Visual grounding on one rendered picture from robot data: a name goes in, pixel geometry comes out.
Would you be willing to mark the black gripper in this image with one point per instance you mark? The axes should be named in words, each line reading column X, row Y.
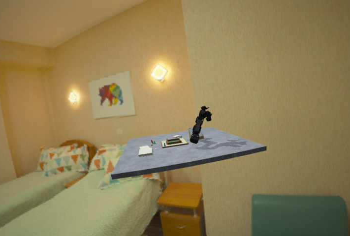
column 204, row 108

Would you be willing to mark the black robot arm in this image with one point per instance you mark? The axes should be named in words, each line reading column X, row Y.
column 197, row 128

